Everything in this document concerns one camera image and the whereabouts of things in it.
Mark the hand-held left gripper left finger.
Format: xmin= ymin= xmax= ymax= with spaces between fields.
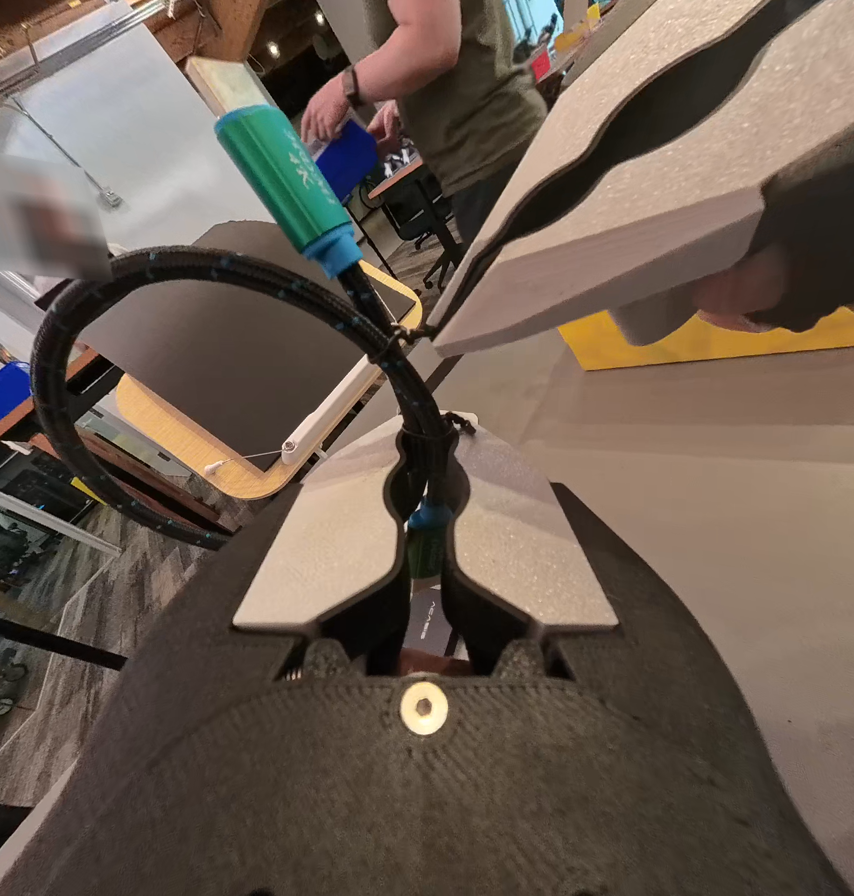
xmin=233 ymin=420 xmax=428 ymax=635

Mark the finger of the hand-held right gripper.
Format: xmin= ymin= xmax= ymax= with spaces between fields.
xmin=460 ymin=0 xmax=823 ymax=284
xmin=427 ymin=0 xmax=854 ymax=357

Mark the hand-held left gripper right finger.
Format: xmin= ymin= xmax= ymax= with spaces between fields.
xmin=441 ymin=420 xmax=618 ymax=644

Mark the green plug braided hdmi cable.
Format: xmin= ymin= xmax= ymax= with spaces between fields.
xmin=30 ymin=56 xmax=464 ymax=578

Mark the person's right hand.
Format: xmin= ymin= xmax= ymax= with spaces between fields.
xmin=691 ymin=252 xmax=854 ymax=334

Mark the yellow plastic bin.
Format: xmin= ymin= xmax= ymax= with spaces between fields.
xmin=559 ymin=304 xmax=854 ymax=373

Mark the grey panel with wooden rim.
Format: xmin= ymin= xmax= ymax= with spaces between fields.
xmin=75 ymin=216 xmax=431 ymax=504

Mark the blue box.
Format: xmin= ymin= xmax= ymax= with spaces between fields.
xmin=315 ymin=118 xmax=382 ymax=205

